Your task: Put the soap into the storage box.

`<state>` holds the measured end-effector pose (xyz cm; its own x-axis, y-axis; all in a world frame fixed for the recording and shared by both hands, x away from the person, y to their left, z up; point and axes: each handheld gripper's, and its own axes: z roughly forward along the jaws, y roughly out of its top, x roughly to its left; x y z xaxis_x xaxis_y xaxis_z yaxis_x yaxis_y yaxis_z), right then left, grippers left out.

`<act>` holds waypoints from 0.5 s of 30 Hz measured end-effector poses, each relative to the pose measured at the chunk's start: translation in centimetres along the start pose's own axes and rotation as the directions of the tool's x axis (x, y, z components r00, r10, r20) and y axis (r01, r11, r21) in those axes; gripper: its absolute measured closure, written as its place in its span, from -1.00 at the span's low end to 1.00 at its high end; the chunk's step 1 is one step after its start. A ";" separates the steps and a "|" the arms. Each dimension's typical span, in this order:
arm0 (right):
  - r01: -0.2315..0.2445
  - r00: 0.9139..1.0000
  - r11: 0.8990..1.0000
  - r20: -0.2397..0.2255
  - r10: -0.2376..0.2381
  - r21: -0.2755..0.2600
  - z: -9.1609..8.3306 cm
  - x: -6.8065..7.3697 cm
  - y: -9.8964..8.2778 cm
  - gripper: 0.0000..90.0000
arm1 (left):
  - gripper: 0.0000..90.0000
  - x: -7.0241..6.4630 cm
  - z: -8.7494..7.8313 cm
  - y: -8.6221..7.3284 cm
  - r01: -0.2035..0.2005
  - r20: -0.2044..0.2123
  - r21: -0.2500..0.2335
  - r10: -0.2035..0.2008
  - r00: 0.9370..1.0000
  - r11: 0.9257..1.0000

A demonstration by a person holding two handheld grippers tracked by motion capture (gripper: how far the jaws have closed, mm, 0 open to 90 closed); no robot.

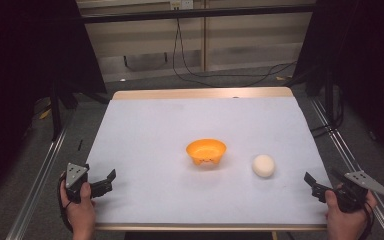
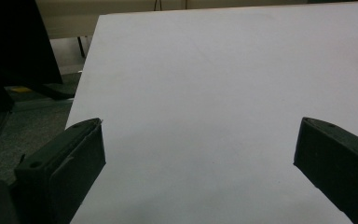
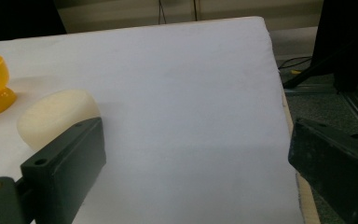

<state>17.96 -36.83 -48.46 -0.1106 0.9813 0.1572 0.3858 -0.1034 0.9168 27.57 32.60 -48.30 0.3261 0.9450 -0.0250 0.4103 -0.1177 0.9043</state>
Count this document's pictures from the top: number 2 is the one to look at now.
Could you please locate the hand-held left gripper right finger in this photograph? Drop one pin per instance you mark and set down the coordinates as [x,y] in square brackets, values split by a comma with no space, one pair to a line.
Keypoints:
[338,161]

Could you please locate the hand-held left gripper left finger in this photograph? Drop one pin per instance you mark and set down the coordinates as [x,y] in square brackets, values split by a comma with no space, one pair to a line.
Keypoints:
[59,168]

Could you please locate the black stand base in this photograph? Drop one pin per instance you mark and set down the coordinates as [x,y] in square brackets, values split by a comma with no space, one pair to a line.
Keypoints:
[57,88]

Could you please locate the black panel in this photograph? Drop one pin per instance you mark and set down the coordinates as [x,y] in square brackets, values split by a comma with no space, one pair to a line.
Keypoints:
[15,43]

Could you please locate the beige table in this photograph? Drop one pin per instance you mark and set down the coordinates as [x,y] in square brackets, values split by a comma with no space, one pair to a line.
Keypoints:
[74,18]

